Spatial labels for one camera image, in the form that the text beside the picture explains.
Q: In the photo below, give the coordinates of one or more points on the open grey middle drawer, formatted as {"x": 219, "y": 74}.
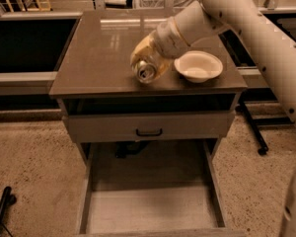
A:
{"x": 168, "y": 189}

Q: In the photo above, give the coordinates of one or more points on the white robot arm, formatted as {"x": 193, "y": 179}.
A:
{"x": 273, "y": 51}

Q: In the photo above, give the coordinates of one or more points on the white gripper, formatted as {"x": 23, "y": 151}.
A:
{"x": 167, "y": 39}

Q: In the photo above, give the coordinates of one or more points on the wire basket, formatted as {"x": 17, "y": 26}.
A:
{"x": 156, "y": 4}

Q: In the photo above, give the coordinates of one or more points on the black drawer handle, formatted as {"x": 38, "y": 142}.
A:
{"x": 149, "y": 133}

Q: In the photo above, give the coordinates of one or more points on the silver 7up can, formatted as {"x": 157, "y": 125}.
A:
{"x": 146, "y": 68}

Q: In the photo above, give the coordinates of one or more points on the black stand leg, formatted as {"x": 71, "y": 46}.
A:
{"x": 256, "y": 123}
{"x": 7, "y": 199}

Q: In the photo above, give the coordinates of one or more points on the black stand leg left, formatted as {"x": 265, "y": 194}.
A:
{"x": 7, "y": 199}

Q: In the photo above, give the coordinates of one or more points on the white bowl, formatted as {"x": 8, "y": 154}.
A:
{"x": 198, "y": 66}

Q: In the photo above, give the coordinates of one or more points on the black stand leg right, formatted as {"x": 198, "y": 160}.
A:
{"x": 256, "y": 123}

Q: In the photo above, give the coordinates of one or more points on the grey top drawer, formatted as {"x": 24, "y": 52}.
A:
{"x": 117, "y": 128}

